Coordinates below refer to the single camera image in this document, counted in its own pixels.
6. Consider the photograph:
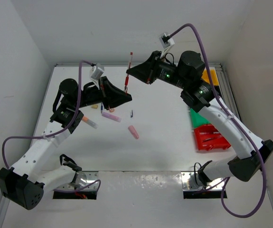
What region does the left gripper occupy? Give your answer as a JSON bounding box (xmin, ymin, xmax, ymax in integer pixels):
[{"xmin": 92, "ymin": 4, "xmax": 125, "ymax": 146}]
[{"xmin": 73, "ymin": 76, "xmax": 131, "ymax": 110}]

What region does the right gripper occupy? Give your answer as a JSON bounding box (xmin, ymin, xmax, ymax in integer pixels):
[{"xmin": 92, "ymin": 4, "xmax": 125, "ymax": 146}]
[{"xmin": 127, "ymin": 50, "xmax": 188, "ymax": 89}]

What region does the red gel pen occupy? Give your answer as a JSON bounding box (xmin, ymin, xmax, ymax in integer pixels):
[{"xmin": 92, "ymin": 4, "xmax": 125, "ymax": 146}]
[{"xmin": 124, "ymin": 52, "xmax": 133, "ymax": 93}]

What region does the dark red capped pen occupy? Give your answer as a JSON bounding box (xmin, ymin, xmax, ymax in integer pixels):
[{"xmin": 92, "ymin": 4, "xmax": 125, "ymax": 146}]
[{"xmin": 202, "ymin": 133, "xmax": 223, "ymax": 143}]

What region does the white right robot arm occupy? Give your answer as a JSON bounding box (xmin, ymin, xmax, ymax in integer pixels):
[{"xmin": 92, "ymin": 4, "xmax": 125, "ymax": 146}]
[{"xmin": 126, "ymin": 51, "xmax": 273, "ymax": 185}]

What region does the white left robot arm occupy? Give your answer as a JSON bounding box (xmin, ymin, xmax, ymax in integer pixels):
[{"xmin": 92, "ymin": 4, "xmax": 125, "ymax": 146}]
[{"xmin": 0, "ymin": 76, "xmax": 132, "ymax": 210}]

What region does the purple highlighter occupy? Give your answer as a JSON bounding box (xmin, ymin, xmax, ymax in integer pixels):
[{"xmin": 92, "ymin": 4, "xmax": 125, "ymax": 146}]
[{"xmin": 102, "ymin": 112, "xmax": 122, "ymax": 123}]

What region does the orange capped clear highlighter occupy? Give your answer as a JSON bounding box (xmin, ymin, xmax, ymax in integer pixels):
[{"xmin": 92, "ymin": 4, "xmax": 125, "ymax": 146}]
[{"xmin": 82, "ymin": 116, "xmax": 98, "ymax": 129}]

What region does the yellow bin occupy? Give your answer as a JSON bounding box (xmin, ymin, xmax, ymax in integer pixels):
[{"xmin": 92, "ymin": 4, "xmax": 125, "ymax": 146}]
[{"xmin": 201, "ymin": 68, "xmax": 219, "ymax": 86}]

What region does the green bin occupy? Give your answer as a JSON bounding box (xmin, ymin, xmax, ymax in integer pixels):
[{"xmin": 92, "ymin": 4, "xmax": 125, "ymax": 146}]
[{"xmin": 189, "ymin": 109, "xmax": 210, "ymax": 128}]

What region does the black bin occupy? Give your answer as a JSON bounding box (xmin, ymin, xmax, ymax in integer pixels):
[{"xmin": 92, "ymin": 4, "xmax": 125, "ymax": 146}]
[{"xmin": 213, "ymin": 85, "xmax": 222, "ymax": 99}]

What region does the red bin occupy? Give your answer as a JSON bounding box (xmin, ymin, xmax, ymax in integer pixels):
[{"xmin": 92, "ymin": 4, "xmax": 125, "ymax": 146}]
[{"xmin": 193, "ymin": 124, "xmax": 231, "ymax": 151}]

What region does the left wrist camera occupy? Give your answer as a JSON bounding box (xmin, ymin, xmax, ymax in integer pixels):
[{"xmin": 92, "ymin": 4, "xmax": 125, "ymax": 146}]
[{"xmin": 89, "ymin": 64, "xmax": 104, "ymax": 82}]

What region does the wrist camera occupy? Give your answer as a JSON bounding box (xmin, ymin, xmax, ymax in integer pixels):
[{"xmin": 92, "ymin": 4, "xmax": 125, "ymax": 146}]
[
  {"xmin": 89, "ymin": 64, "xmax": 104, "ymax": 82},
  {"xmin": 159, "ymin": 32, "xmax": 175, "ymax": 49}
]

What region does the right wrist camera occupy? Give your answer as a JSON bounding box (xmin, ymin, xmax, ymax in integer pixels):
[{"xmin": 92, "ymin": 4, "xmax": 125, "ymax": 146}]
[{"xmin": 159, "ymin": 32, "xmax": 175, "ymax": 49}]

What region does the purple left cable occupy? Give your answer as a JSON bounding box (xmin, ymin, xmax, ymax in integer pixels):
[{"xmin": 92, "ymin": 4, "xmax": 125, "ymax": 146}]
[{"xmin": 2, "ymin": 60, "xmax": 102, "ymax": 193}]

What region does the purple cable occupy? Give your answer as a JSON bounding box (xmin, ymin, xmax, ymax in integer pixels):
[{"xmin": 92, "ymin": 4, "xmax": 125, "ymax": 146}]
[
  {"xmin": 168, "ymin": 23, "xmax": 267, "ymax": 218},
  {"xmin": 2, "ymin": 60, "xmax": 102, "ymax": 193}
]

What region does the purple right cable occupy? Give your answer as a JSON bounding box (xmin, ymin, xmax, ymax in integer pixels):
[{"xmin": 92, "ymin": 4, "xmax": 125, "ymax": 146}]
[{"xmin": 168, "ymin": 23, "xmax": 267, "ymax": 218}]

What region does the left base plate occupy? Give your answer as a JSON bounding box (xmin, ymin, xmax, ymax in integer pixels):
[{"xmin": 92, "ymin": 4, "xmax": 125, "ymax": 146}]
[{"xmin": 55, "ymin": 171, "xmax": 101, "ymax": 193}]

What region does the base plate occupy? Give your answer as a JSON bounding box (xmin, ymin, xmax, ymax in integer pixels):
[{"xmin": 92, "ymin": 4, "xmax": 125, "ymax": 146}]
[
  {"xmin": 181, "ymin": 171, "xmax": 225, "ymax": 193},
  {"xmin": 55, "ymin": 171, "xmax": 101, "ymax": 193}
]

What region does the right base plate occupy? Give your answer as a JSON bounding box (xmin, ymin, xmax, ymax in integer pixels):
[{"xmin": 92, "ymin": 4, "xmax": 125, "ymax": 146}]
[{"xmin": 181, "ymin": 171, "xmax": 225, "ymax": 193}]

